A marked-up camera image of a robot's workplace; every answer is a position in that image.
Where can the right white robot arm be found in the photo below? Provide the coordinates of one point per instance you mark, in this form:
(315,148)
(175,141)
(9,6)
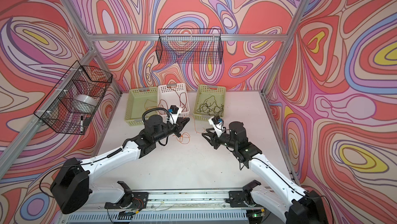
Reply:
(285,199)

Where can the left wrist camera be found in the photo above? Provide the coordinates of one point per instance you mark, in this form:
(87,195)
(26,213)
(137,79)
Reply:
(174,113)

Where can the white perforated plastic basket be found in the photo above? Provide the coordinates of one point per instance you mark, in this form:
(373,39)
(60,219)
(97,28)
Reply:
(174,94)

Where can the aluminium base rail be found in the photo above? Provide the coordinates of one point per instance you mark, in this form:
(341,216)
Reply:
(259,205)

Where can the left black wire wall basket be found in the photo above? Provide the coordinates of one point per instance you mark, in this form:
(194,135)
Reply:
(62,113)

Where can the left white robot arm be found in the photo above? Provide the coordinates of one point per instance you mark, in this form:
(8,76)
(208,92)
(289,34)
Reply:
(73,185)

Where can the black marker pen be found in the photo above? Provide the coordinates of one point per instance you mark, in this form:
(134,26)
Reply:
(81,125)

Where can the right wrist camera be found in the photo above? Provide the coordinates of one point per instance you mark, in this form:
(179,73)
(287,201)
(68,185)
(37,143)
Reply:
(218,125)

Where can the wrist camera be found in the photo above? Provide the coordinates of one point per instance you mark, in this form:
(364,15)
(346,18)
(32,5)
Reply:
(174,113)
(218,125)

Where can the black wire wall basket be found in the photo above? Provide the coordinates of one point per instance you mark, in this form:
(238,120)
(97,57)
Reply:
(62,113)
(189,46)

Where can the green perforated plastic basket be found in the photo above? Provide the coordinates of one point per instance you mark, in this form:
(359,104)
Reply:
(210,101)
(139,101)

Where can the back black wire wall basket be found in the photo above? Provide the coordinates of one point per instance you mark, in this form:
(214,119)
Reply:
(189,46)

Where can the left green perforated plastic basket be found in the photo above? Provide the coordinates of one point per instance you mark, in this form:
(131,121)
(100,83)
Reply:
(139,101)

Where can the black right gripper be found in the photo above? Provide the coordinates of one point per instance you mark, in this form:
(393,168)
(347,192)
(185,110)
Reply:
(214,139)

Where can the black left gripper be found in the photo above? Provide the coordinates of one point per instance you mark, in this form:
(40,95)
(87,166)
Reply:
(183,121)

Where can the right green perforated plastic basket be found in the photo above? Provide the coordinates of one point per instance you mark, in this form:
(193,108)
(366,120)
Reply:
(210,101)

